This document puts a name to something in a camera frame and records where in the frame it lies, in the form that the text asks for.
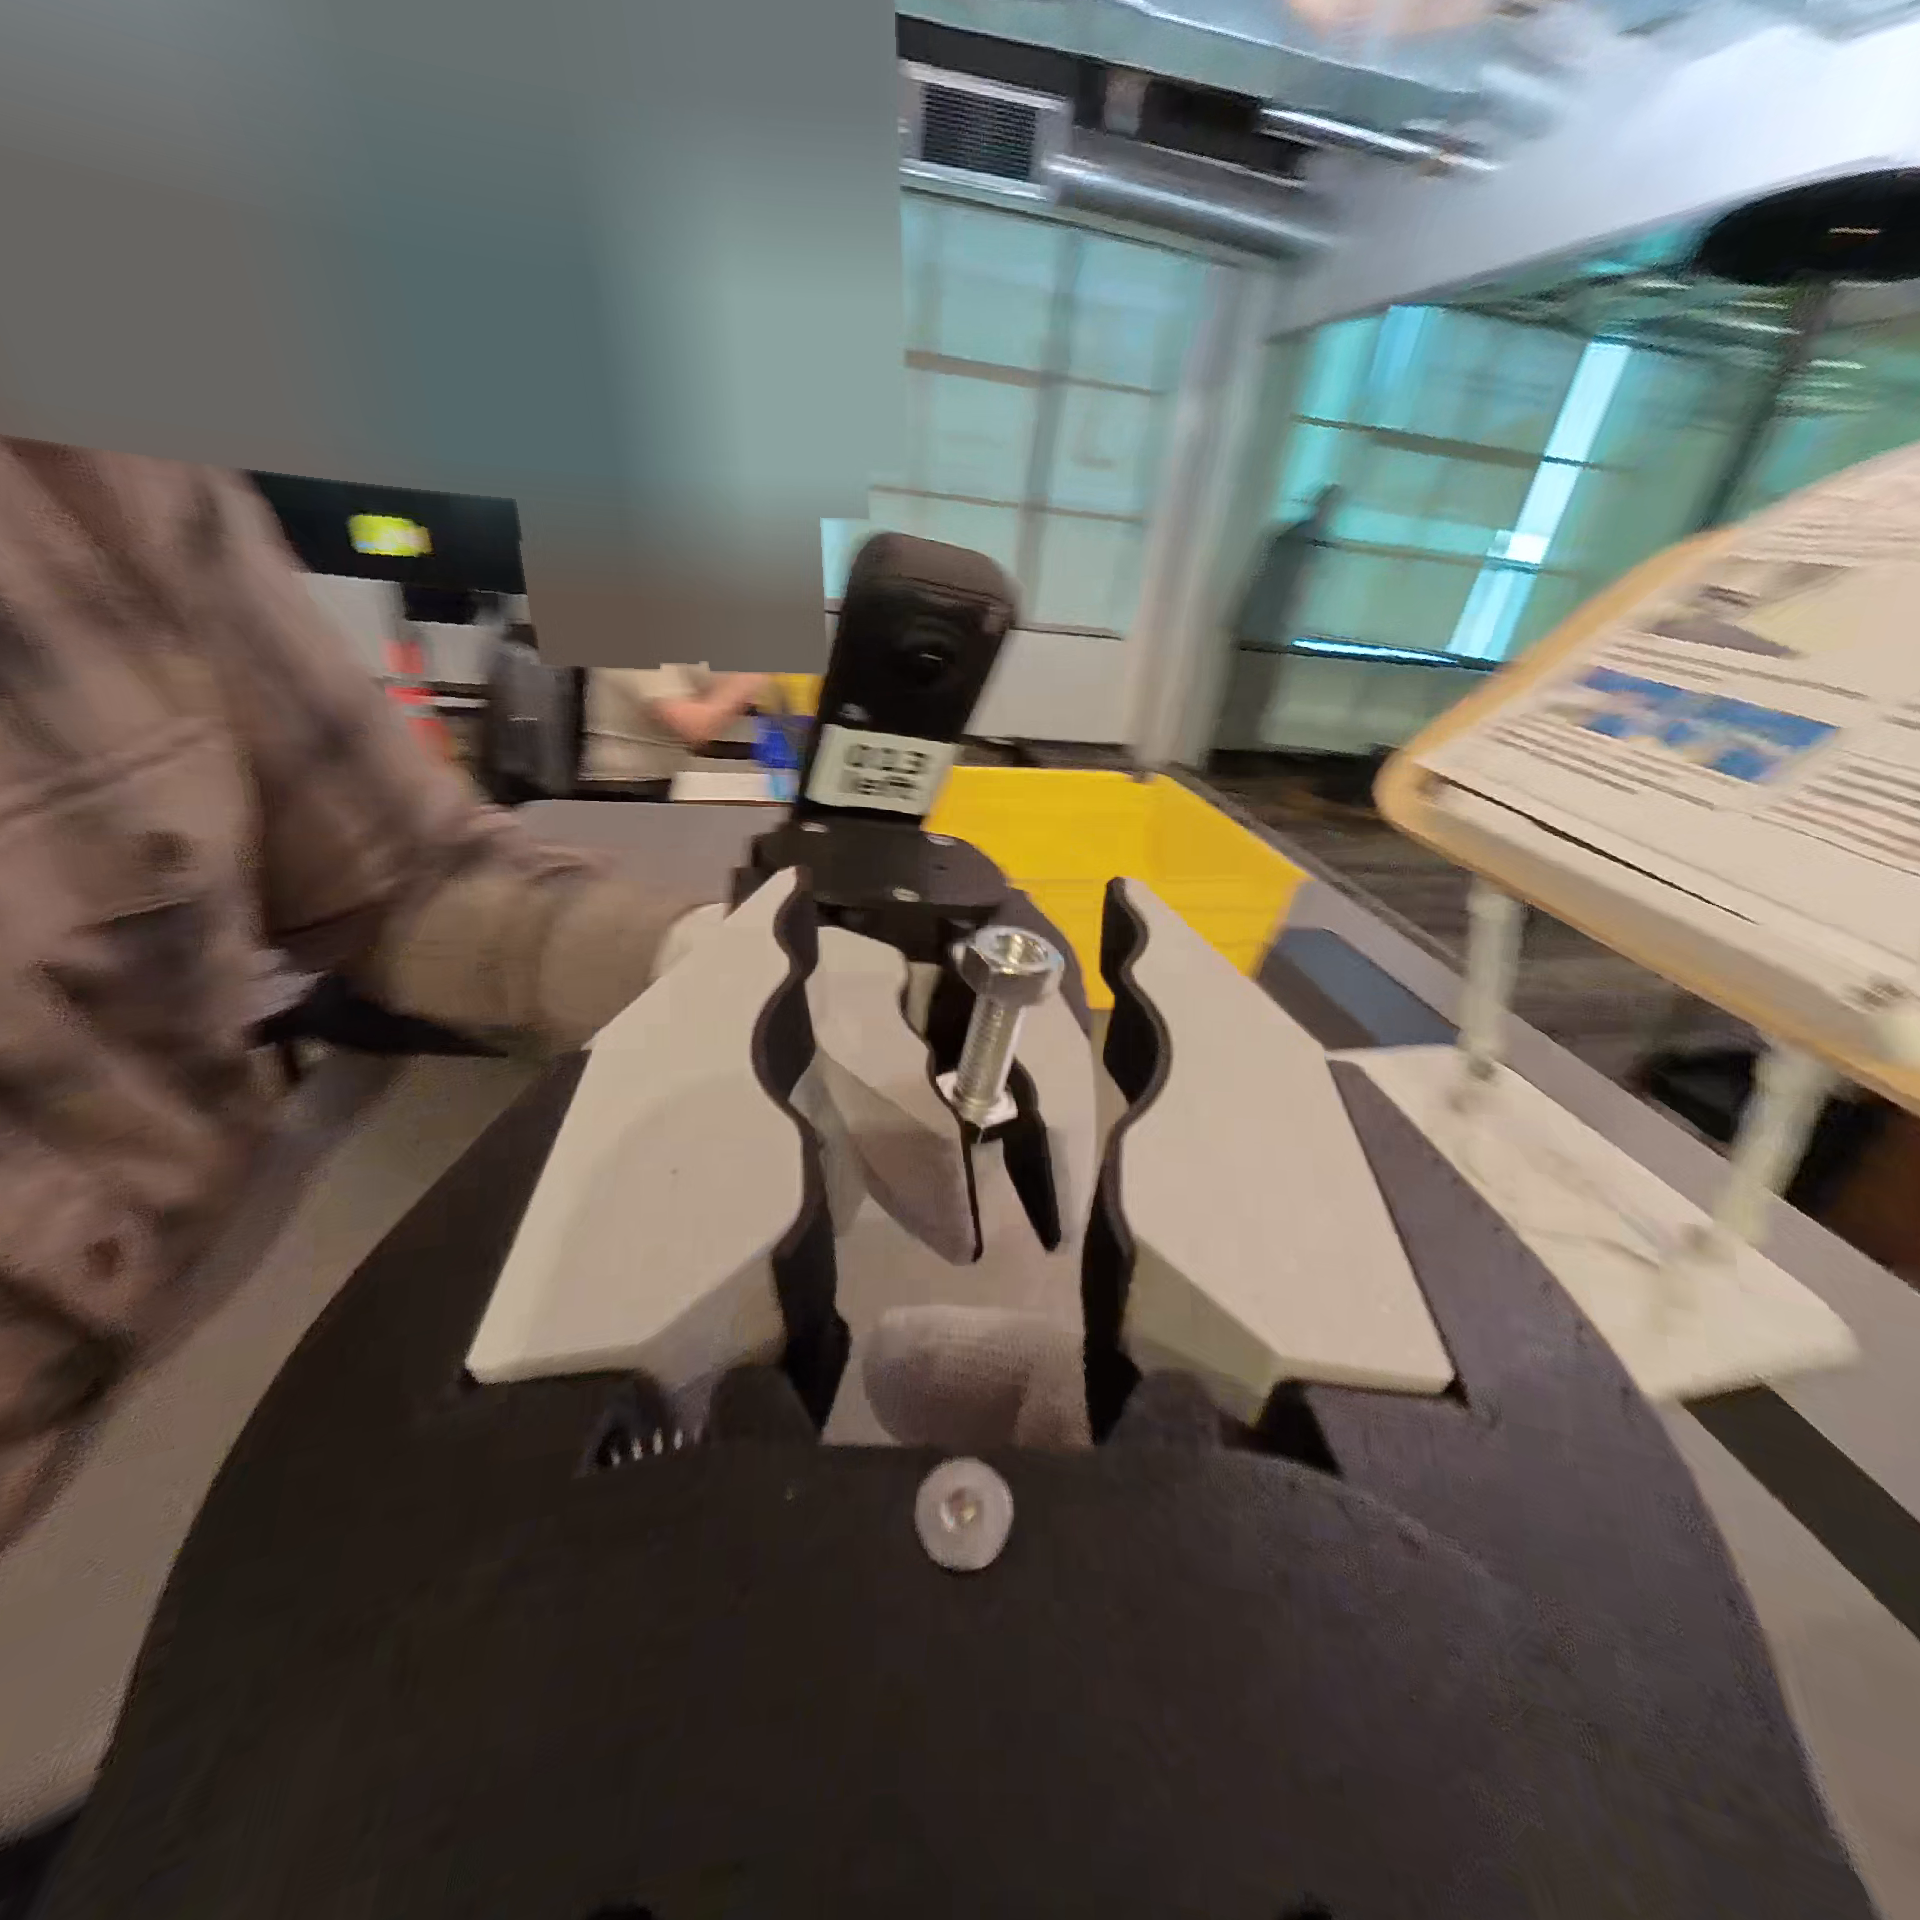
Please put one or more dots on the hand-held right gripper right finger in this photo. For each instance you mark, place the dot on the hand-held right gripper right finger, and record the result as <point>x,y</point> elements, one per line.
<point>1291,1200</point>

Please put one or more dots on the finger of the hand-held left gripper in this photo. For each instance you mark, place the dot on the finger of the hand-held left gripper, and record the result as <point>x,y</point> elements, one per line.
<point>1032,1170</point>
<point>886,1080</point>

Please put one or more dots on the black floor lamp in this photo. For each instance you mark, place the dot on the black floor lamp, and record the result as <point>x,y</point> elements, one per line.
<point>1817,226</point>

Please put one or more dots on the person's left hand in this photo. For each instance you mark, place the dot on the person's left hand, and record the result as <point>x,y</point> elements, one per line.
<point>691,937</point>

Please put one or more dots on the silver hex bolt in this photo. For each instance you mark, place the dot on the silver hex bolt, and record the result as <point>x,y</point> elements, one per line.
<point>1006,965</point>

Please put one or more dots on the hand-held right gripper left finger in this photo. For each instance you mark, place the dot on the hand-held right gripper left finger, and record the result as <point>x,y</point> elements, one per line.
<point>630,1200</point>

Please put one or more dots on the silver hex nut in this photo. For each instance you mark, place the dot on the silver hex nut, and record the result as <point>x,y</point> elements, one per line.
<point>977,1098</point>

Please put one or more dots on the wooden document stand white base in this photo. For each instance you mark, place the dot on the wooden document stand white base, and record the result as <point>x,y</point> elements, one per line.
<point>1621,1200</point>

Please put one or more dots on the yellow plastic bin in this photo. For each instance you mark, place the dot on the yellow plastic bin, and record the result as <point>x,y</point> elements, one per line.
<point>1141,857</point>

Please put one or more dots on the black round pad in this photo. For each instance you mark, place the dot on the black round pad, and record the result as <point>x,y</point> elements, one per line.
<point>390,1024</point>

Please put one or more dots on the person's left forearm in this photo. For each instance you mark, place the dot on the person's left forearm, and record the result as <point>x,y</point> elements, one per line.
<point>527,946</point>

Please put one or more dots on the printed instruction sheet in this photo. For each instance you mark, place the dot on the printed instruction sheet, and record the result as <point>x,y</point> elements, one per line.
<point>1741,736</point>

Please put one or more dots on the dark wall screen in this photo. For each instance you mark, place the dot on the dark wall screen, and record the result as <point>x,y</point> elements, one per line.
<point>390,571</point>

